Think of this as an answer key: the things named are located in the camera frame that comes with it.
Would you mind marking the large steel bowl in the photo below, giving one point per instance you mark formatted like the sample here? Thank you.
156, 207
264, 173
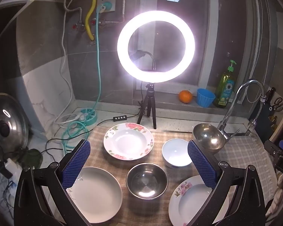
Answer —
208, 137

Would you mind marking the black scissors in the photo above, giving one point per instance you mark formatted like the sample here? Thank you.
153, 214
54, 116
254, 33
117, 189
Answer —
278, 104

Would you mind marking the plain white plate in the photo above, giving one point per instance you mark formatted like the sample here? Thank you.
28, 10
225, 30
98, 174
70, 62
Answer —
96, 195

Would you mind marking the pink rose plate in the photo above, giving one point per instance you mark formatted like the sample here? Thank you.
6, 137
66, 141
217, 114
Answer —
128, 142

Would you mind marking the steel pot lid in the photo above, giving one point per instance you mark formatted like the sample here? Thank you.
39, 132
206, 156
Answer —
9, 113

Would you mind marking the blue fluted cup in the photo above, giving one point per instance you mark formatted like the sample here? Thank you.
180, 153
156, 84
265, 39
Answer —
205, 98

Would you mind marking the chrome faucet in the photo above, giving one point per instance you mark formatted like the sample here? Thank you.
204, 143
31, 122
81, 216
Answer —
235, 98

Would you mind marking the white power adapter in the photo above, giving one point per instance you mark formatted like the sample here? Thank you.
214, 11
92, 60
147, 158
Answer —
8, 168

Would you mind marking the person's right hand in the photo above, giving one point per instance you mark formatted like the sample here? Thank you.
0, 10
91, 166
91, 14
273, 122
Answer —
279, 193

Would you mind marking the small red steel bowl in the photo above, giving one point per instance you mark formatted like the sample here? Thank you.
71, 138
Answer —
146, 181

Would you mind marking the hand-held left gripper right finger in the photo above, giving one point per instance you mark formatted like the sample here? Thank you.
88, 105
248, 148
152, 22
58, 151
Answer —
202, 167

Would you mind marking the black gooseneck phone clamp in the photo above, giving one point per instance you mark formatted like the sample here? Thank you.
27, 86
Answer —
139, 53

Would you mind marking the plaid cloth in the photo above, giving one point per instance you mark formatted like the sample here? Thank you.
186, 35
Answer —
96, 155

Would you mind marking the orange fruit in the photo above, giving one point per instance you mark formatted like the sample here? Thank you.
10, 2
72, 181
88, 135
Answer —
185, 96

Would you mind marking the purple flower plate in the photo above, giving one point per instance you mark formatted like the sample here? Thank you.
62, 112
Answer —
191, 204

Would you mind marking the green dish soap bottle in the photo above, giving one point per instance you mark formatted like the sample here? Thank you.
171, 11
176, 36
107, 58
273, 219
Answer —
224, 87

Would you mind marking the dark green pouch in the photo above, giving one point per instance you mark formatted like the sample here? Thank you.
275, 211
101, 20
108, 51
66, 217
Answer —
33, 157

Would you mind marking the pale blue ceramic bowl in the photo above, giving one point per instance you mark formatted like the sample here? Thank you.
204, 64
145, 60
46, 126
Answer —
174, 154

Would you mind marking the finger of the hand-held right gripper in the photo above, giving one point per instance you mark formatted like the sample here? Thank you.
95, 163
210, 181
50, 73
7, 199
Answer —
273, 149

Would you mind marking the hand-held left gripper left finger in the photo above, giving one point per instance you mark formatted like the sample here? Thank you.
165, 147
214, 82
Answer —
76, 163

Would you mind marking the round teal power strip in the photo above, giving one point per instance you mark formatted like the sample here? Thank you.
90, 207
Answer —
87, 116

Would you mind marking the black inline remote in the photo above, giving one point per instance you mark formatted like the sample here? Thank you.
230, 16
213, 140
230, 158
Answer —
119, 118

